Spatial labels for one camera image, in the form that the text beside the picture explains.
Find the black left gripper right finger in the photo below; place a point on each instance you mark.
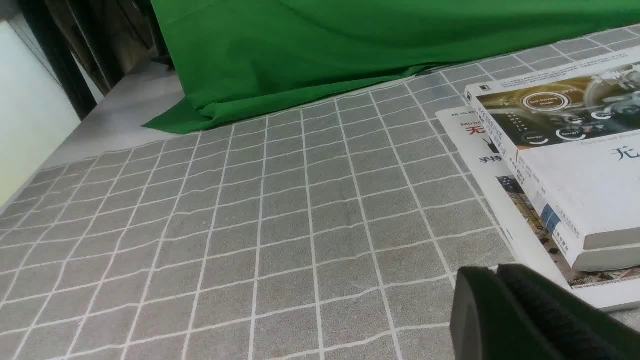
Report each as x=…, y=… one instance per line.
x=573, y=327

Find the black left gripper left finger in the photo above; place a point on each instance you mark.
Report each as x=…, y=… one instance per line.
x=488, y=323

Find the large white bottom book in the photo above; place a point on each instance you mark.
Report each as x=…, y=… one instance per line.
x=526, y=233

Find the grey checked tablecloth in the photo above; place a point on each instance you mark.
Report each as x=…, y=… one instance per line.
x=331, y=231

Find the white self-driving book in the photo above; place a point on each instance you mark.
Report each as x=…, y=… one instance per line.
x=570, y=135

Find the green backdrop cloth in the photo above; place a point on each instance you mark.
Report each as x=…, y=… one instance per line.
x=240, y=59

